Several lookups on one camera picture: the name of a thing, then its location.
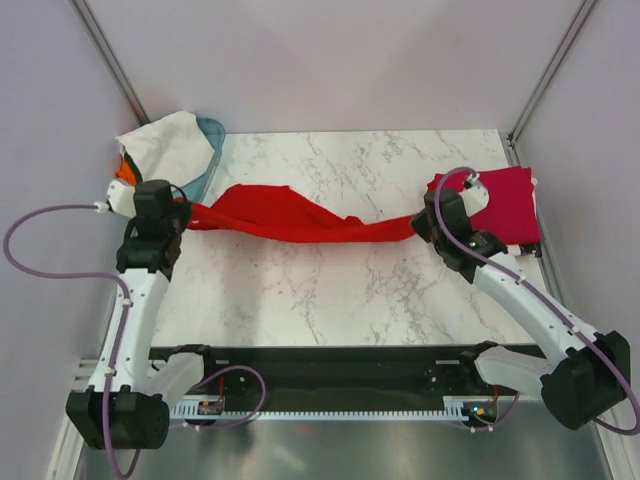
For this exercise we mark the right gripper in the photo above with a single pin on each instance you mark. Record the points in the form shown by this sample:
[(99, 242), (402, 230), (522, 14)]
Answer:
[(418, 222)]

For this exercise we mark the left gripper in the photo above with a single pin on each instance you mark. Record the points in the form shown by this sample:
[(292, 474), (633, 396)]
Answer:
[(183, 210)]

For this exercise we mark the red t-shirt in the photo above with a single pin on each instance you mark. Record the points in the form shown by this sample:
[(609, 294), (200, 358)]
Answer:
[(279, 213)]

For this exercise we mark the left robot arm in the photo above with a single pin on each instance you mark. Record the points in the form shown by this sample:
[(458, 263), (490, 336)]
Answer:
[(124, 406)]

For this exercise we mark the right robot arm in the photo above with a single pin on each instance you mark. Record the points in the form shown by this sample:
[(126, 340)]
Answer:
[(581, 373)]

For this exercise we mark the dark green garment in basket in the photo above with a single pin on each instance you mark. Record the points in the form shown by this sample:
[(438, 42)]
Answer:
[(133, 175)]

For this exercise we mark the folded magenta t-shirt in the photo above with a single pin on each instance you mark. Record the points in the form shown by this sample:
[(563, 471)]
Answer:
[(511, 213)]

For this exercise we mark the teal plastic basket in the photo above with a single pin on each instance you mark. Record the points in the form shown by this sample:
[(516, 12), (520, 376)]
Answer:
[(215, 134)]

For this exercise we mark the orange garment in basket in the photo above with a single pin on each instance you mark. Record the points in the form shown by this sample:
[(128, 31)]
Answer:
[(121, 172)]

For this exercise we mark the white t-shirt in basket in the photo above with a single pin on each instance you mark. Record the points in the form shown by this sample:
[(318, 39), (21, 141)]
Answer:
[(172, 148)]

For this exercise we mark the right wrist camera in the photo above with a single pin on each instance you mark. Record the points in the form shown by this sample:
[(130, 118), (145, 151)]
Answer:
[(475, 196)]

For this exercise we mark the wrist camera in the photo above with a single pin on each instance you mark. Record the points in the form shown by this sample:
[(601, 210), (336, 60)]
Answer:
[(475, 196), (122, 197)]

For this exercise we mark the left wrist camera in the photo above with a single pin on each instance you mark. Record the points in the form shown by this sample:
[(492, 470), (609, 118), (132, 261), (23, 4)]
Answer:
[(122, 197)]

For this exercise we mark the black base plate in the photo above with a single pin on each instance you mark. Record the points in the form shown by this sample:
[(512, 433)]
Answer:
[(356, 377)]

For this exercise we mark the white slotted cable duct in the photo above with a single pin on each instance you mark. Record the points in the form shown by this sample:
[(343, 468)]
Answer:
[(195, 409)]

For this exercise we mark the left aluminium frame post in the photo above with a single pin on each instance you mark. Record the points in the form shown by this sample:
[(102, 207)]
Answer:
[(95, 32)]

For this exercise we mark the aluminium frame post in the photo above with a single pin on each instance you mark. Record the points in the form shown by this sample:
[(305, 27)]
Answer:
[(567, 42), (95, 32)]

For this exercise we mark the right aluminium frame post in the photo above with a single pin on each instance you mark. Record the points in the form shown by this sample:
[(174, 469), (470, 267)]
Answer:
[(567, 42)]

